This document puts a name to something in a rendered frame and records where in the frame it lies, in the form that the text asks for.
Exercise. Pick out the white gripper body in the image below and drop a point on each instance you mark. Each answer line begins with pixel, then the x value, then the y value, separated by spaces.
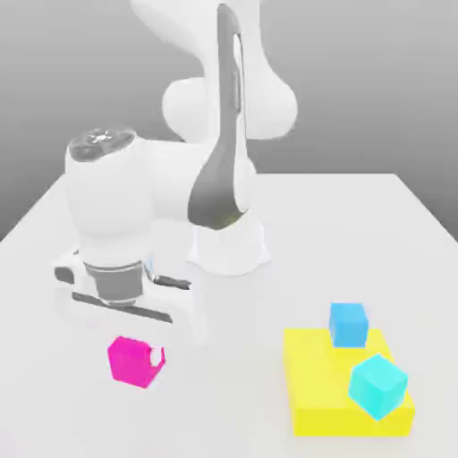
pixel 180 307

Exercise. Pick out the small magenta cube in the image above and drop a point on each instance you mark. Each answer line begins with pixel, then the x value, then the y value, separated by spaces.
pixel 130 361

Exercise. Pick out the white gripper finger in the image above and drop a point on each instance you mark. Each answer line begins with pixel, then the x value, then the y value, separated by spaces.
pixel 155 356

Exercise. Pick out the small blue cube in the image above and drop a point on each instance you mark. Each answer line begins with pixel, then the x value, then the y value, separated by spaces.
pixel 349 325

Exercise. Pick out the large yellow box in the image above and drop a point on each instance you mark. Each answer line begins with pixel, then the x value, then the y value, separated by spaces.
pixel 315 386

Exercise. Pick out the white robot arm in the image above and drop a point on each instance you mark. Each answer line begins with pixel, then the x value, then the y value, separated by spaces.
pixel 107 200

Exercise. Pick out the small cyan cube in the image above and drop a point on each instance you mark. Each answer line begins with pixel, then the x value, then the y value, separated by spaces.
pixel 377 386

